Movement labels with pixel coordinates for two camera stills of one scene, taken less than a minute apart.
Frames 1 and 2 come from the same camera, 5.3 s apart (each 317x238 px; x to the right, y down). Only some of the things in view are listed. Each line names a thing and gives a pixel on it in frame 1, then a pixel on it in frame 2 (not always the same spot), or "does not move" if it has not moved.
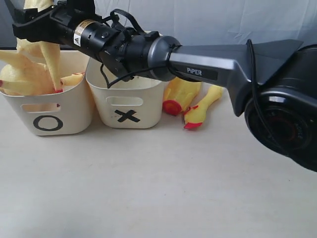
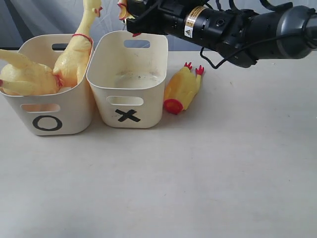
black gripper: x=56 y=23 to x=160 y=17
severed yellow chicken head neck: x=195 y=116 to x=124 y=14
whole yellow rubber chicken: x=49 y=55 to x=71 y=66
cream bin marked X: x=129 y=102 does not move
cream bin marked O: x=71 y=111 does not move
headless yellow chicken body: x=180 y=94 does not move
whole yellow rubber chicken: x=23 y=77 does not move
